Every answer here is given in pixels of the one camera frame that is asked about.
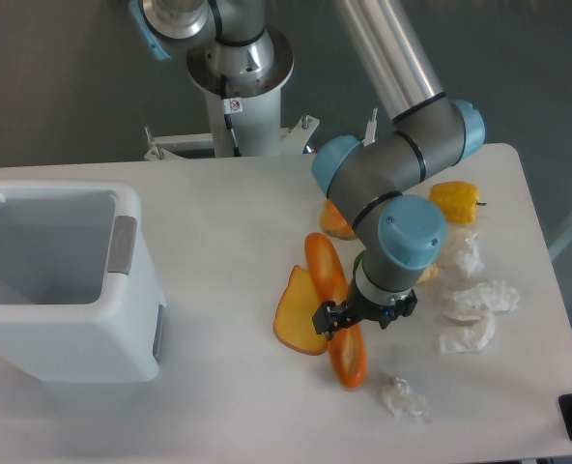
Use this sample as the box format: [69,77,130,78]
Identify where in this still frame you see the round orange bread roll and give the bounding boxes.
[319,199,356,241]

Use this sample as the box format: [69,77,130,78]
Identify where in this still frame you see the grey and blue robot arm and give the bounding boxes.
[129,1,485,337]

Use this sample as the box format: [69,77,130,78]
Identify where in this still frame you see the crumpled white tissue middle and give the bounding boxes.
[437,280,520,323]

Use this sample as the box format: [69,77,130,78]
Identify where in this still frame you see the small crumpled tissue front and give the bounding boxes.
[380,377,429,421]

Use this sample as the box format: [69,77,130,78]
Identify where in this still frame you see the white plastic bin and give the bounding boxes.
[0,179,166,383]

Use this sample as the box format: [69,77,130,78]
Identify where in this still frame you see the white metal base frame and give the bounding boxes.
[144,114,320,161]

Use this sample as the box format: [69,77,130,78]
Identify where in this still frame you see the green bell pepper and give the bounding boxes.
[352,251,364,275]

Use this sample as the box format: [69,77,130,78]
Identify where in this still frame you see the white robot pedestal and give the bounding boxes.
[186,25,294,158]

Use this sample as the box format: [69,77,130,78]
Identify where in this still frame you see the yellow bell pepper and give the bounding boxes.
[428,181,483,225]

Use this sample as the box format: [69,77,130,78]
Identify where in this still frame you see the crumpled white tissue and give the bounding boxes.
[437,280,520,323]
[436,227,484,280]
[434,315,496,355]

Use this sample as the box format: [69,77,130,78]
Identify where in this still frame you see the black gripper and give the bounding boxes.
[312,284,417,340]

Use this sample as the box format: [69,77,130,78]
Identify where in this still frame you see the crumpled white tissue lower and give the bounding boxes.
[434,315,496,355]

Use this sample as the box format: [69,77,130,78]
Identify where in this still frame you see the long orange baguette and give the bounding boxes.
[304,232,367,391]

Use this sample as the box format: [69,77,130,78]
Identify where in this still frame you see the crumpled white tissue upper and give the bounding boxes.
[436,227,484,280]

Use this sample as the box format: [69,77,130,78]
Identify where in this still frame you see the beige bread block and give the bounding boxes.
[416,263,439,284]

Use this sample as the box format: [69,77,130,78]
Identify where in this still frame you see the orange toast slice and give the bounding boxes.
[272,265,328,356]

